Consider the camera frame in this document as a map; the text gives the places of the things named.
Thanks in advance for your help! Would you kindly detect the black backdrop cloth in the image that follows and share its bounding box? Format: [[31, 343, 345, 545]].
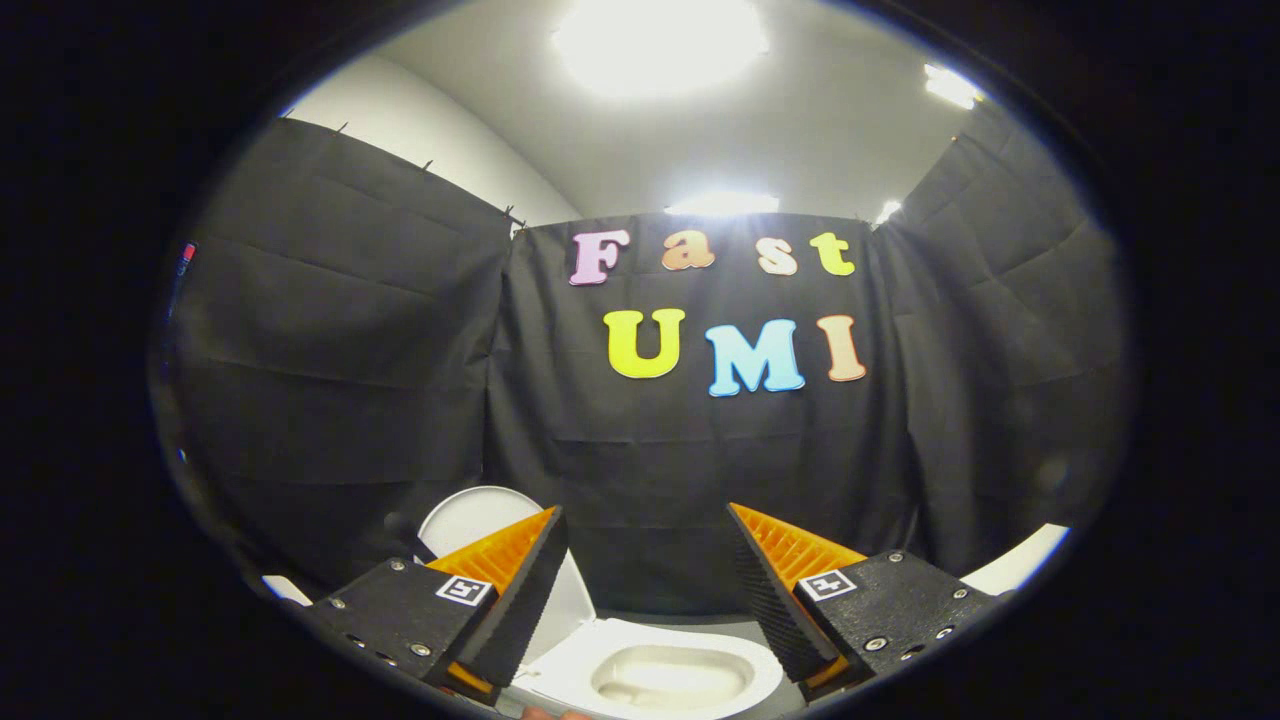
[[150, 100, 1131, 616]]

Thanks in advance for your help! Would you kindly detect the long ceiling light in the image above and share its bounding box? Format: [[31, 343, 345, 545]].
[[665, 192, 781, 216]]

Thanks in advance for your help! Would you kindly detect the white cabinet with grey drawers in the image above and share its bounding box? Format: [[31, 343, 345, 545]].
[[960, 523, 1071, 598]]

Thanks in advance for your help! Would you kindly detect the small rectangular ceiling light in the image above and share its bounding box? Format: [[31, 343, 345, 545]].
[[925, 63, 986, 109]]

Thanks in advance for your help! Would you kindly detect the large round ceiling light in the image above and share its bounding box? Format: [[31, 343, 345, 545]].
[[555, 0, 771, 98]]

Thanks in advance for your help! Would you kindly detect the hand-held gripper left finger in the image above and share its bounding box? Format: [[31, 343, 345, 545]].
[[300, 505, 569, 706]]

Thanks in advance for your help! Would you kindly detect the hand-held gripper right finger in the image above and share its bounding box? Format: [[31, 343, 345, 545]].
[[725, 502, 1011, 706]]

